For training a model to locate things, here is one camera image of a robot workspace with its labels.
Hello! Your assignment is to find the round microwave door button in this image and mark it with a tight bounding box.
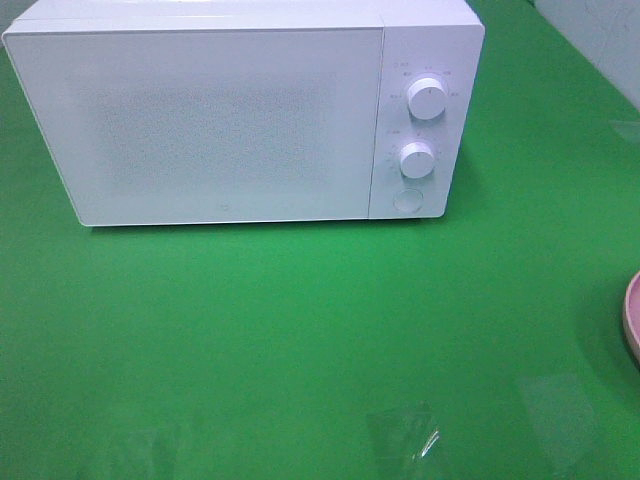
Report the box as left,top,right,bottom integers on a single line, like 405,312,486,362
393,188,424,214

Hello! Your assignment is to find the pink plate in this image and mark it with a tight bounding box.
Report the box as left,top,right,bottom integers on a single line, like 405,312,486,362
622,272,640,365

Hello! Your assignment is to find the white microwave door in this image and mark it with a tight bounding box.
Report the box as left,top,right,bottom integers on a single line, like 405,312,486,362
5,29,383,226

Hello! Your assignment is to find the lower white microwave knob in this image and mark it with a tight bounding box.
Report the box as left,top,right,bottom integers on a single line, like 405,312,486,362
399,142,435,179

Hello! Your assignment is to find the white microwave knob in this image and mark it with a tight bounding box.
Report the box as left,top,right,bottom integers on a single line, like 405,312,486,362
406,75,448,121
399,142,435,179

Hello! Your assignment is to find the upper white microwave knob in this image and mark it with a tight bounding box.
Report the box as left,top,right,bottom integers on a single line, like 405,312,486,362
406,75,448,121

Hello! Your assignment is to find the white microwave oven body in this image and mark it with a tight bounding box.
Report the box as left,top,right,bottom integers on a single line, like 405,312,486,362
2,1,485,220

